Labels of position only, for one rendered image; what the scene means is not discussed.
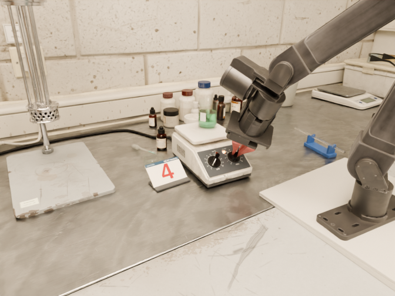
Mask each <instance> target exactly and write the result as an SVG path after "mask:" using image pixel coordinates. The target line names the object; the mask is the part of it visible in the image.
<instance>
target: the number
mask: <svg viewBox="0 0 395 296"><path fill-rule="evenodd" d="M147 169H148V172H149V174H150V176H151V179H152V181H153V183H154V185H156V184H159V183H162V182H164V181H168V180H172V179H175V178H177V177H180V176H184V175H185V173H184V171H183V169H182V166H181V165H180V163H179V160H178V159H177V160H173V161H170V162H166V163H162V164H159V165H156V166H152V167H148V168H147Z"/></svg>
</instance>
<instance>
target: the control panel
mask: <svg viewBox="0 0 395 296"><path fill-rule="evenodd" d="M223 151H225V152H226V153H223ZM232 151H233V146H232V145H228V146H223V147H218V148H215V149H210V150H204V151H201V152H197V154H198V156H199V158H200V160H201V162H202V164H203V166H204V168H205V170H206V172H207V174H208V176H209V177H215V176H218V175H221V174H226V173H230V172H233V171H237V170H241V169H245V168H248V167H250V164H249V163H248V161H247V160H246V158H245V156H244V154H242V155H240V160H239V162H237V163H234V162H231V161H230V160H229V159H228V157H227V155H228V153H229V152H232ZM216 152H218V153H219V154H220V156H219V159H220V161H221V164H220V166H219V167H212V166H210V165H209V163H208V161H207V160H208V158H209V157H210V156H215V155H216Z"/></svg>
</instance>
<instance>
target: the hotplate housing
mask: <svg viewBox="0 0 395 296"><path fill-rule="evenodd" d="M228 145H232V140H230V139H223V140H217V141H214V142H208V143H203V144H192V143H191V142H190V141H188V140H187V139H185V138H184V137H183V136H182V135H181V134H179V133H178V132H173V134H172V152H173V155H174V156H175V157H176V156H177V157H178V158H179V160H180V162H181V163H182V164H184V165H185V166H186V167H187V168H188V169H189V170H190V171H191V172H192V173H193V174H194V175H195V176H196V177H197V178H198V179H199V180H200V181H201V182H202V183H203V184H204V185H205V186H206V187H207V188H209V187H213V186H217V185H219V184H223V183H227V182H230V181H234V180H238V179H242V178H244V177H249V176H251V173H252V166H251V164H250V163H249V161H248V159H247V157H246V156H245V154H244V156H245V158H246V160H247V161H248V163H249V164H250V167H248V168H245V169H241V170H237V171H233V172H230V173H226V174H221V175H218V176H215V177H209V176H208V174H207V172H206V170H205V168H204V166H203V164H202V162H201V160H200V158H199V156H198V154H197V152H201V151H204V150H210V149H215V148H218V147H223V146H228Z"/></svg>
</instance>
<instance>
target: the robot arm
mask: <svg viewBox="0 0 395 296"><path fill-rule="evenodd" d="M393 20H395V0H359V1H357V2H356V3H354V4H353V5H352V6H350V7H348V8H347V9H346V10H344V11H343V12H342V13H340V14H338V15H337V16H336V17H334V18H333V19H331V20H330V21H328V22H327V23H326V24H324V25H323V26H321V27H320V28H319V29H317V30H315V31H314V32H312V33H311V34H310V35H308V36H306V37H305V38H304V39H302V40H301V41H299V42H298V43H297V44H294V45H292V46H291V47H290V48H288V49H286V50H285V51H284V52H282V53H281V54H280V55H278V56H277V57H275V58H274V59H273V60H272V61H271V63H270V65H269V70H267V69H266V68H264V67H261V66H259V65H258V64H256V63H254V62H253V61H252V60H250V59H248V58H247V57H245V56H243V55H242V56H238V57H236V58H233V60H232V62H231V64H230V65H229V67H228V68H227V69H226V70H225V72H224V74H223V76H222V78H221V80H220V85H221V86H222V87H223V88H225V89H226V90H228V91H229V92H230V93H232V94H234V95H235V96H236V97H238V98H239V99H240V100H242V101H244V100H245V99H247V100H246V102H245V103H244V105H243V107H242V109H241V111H240V112H237V111H235V110H233V111H232V112H231V114H230V117H229V121H228V124H227V126H226V130H225V132H226V133H227V135H226V137H227V138H228V139H230V140H232V146H233V151H232V155H234V154H235V152H236V150H237V149H238V148H239V146H240V145H241V146H240V148H239V152H238V154H237V157H238V156H240V155H242V154H245V153H250V152H253V151H255V150H256V148H257V144H260V145H262V146H265V147H266V149H268V148H269V147H270V146H271V144H272V136H273V129H274V127H273V126H272V125H271V123H272V121H273V120H274V119H275V117H276V113H277V111H278V110H279V109H280V107H281V106H282V104H283V103H284V101H285V100H286V95H285V93H284V91H285V90H286V89H287V88H288V87H289V86H291V85H293V84H295V83H296V82H298V81H300V80H301V79H303V78H305V77H306V76H308V75H309V74H311V73H312V72H313V71H314V70H315V69H316V68H318V67H319V66H321V65H322V64H324V63H326V62H327V61H329V60H330V59H332V58H333V57H335V56H337V55H338V54H340V53H342V52H343V51H345V50H346V49H348V48H349V47H351V46H353V45H354V44H356V43H358V42H359V41H361V40H362V39H364V38H366V37H367V36H369V35H371V34H372V33H374V32H375V31H377V30H379V29H380V28H382V27H384V26H385V25H387V24H388V23H390V22H392V21H393ZM394 161H395V81H394V83H393V84H392V86H391V88H390V89H389V91H388V92H387V95H386V96H385V98H384V99H383V101H382V103H381V104H380V106H379V108H378V110H377V111H376V113H375V114H374V116H373V117H372V119H371V120H370V121H369V123H368V124H367V126H366V128H365V129H364V130H361V131H360V132H359V134H358V135H357V137H356V139H355V141H354V142H353V144H352V146H351V148H350V153H349V158H348V161H347V169H348V172H349V173H350V175H351V176H352V177H354V178H355V179H356V180H355V184H354V188H353V193H352V197H351V199H350V200H349V201H348V203H347V204H344V205H342V206H339V207H336V208H333V209H331V210H328V211H325V212H322V213H320V214H318V215H317V217H316V221H317V222H318V223H319V224H320V225H321V226H323V227H324V228H325V229H327V230H328V231H330V232H331V233H332V234H334V235H335V236H336V237H337V238H339V239H340V240H343V241H348V240H351V239H352V238H355V237H357V236H360V235H362V234H364V233H367V232H369V231H372V230H374V229H376V228H378V227H381V226H383V225H385V224H388V223H390V222H392V221H394V220H395V195H393V194H392V192H393V189H394V186H393V184H392V183H391V182H390V181H389V180H388V170H389V168H390V167H391V166H392V164H393V163H394Z"/></svg>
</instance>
